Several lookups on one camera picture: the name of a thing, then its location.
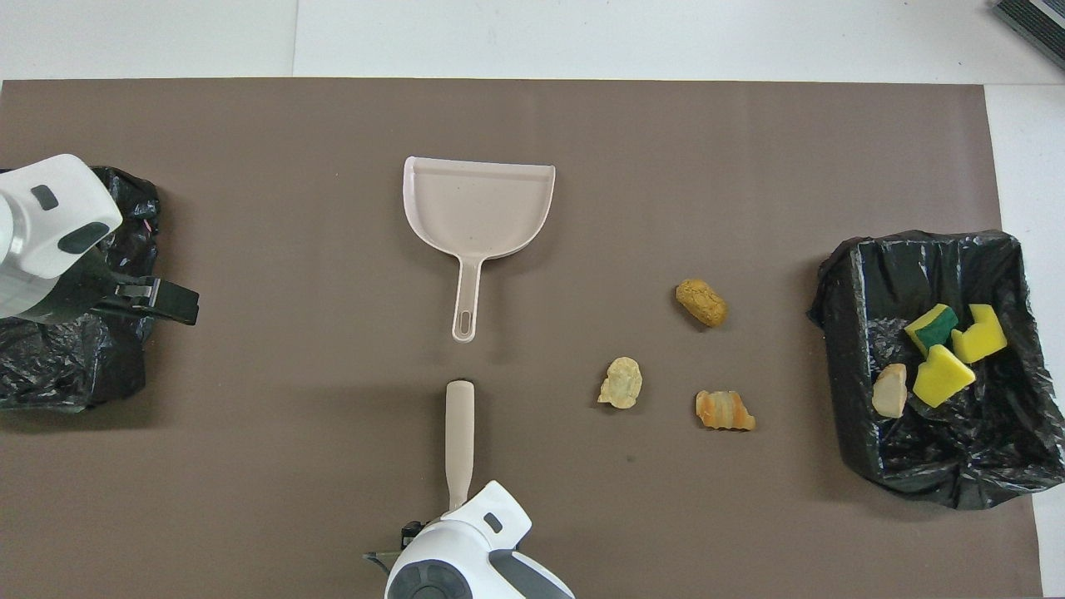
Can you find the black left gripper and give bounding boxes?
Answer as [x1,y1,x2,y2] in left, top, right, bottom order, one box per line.
[33,248,201,328]

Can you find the beige hand brush black bristles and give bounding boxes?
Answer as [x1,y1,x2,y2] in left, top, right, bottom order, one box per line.
[446,380,476,512]

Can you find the pale yellow crisp piece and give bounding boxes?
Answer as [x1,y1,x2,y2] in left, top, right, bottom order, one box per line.
[597,357,643,410]

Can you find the beige plastic dustpan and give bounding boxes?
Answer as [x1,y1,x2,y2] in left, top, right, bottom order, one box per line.
[403,156,557,344]

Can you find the orange striped croissant piece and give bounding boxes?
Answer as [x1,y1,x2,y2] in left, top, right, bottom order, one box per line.
[696,390,757,432]

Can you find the brown fried nugget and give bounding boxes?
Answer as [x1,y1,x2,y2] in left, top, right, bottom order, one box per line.
[675,279,729,329]

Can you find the striped bread slice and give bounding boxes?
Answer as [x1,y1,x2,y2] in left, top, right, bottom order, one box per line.
[871,363,909,419]

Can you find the green and yellow sponge piece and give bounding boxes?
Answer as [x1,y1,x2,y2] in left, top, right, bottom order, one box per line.
[905,303,961,360]

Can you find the crumpled black bag-lined bin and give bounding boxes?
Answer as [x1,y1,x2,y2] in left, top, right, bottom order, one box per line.
[0,166,161,413]

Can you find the open black bag-lined bin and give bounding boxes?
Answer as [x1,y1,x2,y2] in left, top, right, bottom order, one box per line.
[806,230,1065,510]

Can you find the brown table mat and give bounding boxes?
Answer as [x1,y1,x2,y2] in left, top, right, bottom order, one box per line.
[0,78,1046,599]

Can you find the dark ribbed panel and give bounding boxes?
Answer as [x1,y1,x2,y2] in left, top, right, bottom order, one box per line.
[993,0,1065,72]

